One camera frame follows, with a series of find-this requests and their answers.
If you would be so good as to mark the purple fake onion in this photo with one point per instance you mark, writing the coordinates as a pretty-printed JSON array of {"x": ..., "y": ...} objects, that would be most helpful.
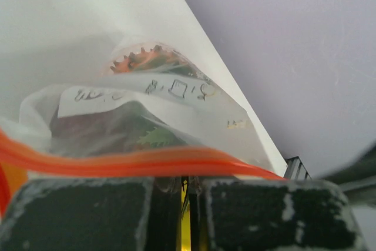
[{"x": 96, "y": 134}]

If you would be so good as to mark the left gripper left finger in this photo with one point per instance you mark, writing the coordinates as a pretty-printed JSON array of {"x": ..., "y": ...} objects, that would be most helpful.
[{"x": 94, "y": 214}]

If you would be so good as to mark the fake pineapple green crown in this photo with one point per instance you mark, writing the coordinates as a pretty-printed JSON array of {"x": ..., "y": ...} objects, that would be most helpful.
[{"x": 159, "y": 59}]

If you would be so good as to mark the clear zip top bag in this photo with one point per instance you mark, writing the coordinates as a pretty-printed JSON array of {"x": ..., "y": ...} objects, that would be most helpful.
[{"x": 152, "y": 112}]

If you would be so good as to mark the yellow fake banana bunch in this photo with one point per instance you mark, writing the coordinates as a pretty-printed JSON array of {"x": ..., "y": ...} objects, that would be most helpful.
[{"x": 185, "y": 228}]

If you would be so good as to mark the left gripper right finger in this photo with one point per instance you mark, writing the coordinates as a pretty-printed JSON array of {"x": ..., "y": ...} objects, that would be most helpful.
[{"x": 233, "y": 214}]

